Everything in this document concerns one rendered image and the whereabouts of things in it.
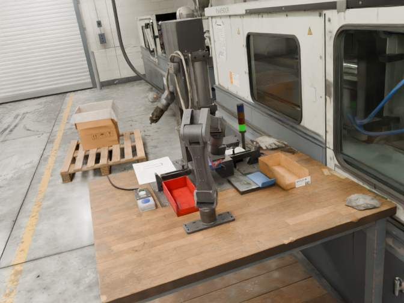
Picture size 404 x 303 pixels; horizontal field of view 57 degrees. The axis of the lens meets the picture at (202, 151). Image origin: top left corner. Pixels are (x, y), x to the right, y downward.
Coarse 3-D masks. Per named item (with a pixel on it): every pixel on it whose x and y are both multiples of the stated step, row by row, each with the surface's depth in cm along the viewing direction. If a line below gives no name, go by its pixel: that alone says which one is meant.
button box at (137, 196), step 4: (108, 176) 202; (112, 184) 191; (120, 188) 185; (124, 188) 184; (136, 188) 181; (140, 188) 178; (144, 188) 176; (136, 192) 173; (148, 192) 171; (136, 196) 170; (140, 196) 169; (144, 196) 169; (148, 196) 168; (136, 200) 168
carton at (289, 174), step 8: (264, 160) 184; (272, 160) 185; (280, 160) 186; (288, 160) 178; (264, 168) 179; (272, 168) 170; (280, 168) 183; (288, 168) 180; (296, 168) 172; (304, 168) 166; (272, 176) 172; (280, 176) 164; (288, 176) 174; (296, 176) 173; (304, 176) 167; (280, 184) 166; (288, 184) 162; (296, 184) 164; (304, 184) 165
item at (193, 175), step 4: (188, 164) 185; (224, 164) 181; (228, 164) 181; (232, 164) 182; (216, 168) 188; (228, 168) 182; (232, 168) 183; (192, 172) 180; (216, 172) 189; (220, 172) 183; (224, 172) 182; (228, 172) 183; (232, 172) 183; (192, 176) 182; (224, 176) 183; (228, 176) 183; (196, 180) 178; (196, 184) 179
